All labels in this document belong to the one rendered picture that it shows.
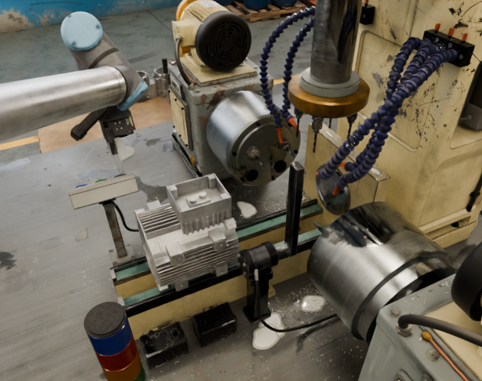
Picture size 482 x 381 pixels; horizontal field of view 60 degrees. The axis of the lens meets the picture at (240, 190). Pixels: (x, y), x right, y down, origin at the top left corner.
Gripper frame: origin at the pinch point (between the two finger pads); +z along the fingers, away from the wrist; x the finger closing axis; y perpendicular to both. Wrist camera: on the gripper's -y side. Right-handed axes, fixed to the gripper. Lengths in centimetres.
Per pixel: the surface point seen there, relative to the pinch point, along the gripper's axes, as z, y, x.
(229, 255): 27.6, 17.0, -23.1
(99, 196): 5.8, -6.6, -3.5
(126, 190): 6.4, 0.3, -3.5
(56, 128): -55, -18, 223
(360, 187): 22, 52, -29
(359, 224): 26, 38, -46
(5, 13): -254, -42, 467
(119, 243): 20.3, -4.7, 9.7
